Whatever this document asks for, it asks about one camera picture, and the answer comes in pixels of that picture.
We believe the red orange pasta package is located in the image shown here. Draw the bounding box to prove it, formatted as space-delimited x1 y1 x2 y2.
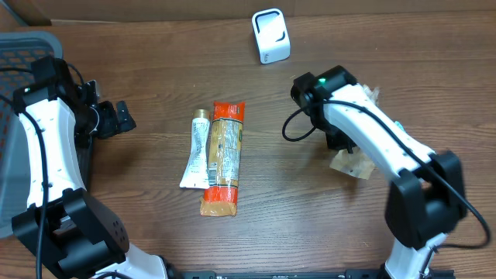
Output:
200 102 245 217

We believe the beige plastic pouch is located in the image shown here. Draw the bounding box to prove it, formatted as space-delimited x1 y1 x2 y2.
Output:
329 85 381 181

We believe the teal snack packet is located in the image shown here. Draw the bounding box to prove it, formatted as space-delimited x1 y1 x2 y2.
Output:
394 121 405 132

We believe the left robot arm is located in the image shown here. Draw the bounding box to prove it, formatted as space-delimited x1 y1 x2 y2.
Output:
12 56 177 278

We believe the white barcode scanner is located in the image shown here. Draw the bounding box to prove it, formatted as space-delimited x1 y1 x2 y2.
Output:
252 8 291 64

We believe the grey plastic mesh basket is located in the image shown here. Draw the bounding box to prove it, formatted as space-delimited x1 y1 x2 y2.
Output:
0 30 94 239

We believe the white tube gold cap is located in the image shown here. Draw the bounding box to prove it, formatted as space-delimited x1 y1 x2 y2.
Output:
180 109 210 189

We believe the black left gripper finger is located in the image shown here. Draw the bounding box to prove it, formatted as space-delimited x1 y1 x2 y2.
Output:
97 101 118 139
116 101 136 133

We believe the brown cardboard backdrop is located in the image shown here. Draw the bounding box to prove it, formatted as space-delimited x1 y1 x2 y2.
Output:
4 0 495 26

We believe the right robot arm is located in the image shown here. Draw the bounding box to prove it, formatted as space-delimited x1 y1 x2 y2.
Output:
291 66 467 278

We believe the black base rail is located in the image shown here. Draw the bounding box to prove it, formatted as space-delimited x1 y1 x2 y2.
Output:
180 269 456 279

